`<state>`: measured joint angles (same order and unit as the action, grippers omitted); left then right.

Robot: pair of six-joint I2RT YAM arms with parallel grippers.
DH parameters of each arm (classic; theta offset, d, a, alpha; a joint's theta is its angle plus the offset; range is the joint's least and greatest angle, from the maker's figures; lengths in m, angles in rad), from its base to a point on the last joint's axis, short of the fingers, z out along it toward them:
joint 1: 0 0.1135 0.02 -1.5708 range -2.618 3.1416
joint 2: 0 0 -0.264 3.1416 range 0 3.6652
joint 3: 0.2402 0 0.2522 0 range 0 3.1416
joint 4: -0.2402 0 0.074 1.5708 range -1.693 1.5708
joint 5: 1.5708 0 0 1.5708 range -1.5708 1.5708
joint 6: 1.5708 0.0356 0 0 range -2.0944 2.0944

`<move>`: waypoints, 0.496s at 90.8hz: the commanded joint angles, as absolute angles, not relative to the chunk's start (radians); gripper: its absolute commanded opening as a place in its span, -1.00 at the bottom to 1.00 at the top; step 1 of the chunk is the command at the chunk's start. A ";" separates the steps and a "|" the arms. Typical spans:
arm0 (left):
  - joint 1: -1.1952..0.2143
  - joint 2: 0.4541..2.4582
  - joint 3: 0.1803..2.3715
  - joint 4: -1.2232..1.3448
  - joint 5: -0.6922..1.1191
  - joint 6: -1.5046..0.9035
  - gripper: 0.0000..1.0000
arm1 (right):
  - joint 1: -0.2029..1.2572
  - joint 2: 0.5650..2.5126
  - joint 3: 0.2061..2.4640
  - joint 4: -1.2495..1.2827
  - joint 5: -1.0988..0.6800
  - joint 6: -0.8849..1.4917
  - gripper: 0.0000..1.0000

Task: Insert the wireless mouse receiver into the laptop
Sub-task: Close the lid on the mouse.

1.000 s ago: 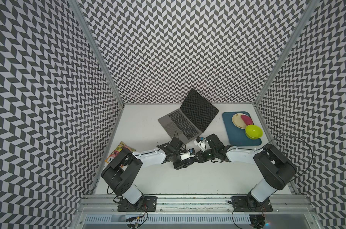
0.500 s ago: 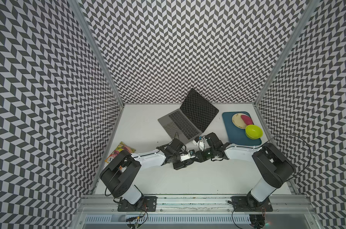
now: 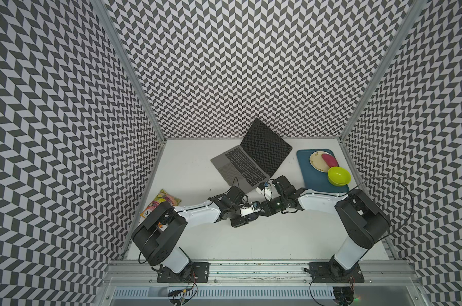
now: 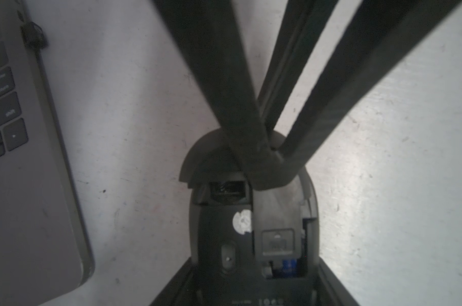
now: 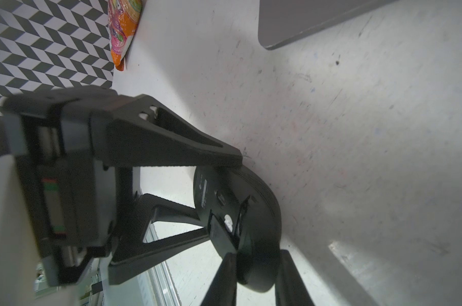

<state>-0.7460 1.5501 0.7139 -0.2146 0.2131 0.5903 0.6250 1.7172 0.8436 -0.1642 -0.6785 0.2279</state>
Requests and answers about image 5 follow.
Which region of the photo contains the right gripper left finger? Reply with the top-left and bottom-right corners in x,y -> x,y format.
201,253 -> 237,306

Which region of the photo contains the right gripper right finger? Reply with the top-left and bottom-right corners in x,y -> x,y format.
275,250 -> 315,306

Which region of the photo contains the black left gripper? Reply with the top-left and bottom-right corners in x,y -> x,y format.
1,85 -> 244,288

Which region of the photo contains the black wireless mouse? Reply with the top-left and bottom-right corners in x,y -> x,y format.
193,165 -> 282,293

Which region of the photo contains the grey laptop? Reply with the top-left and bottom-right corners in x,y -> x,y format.
258,0 -> 391,50

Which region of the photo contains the Fox's candy bag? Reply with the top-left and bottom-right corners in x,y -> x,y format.
108,0 -> 143,71

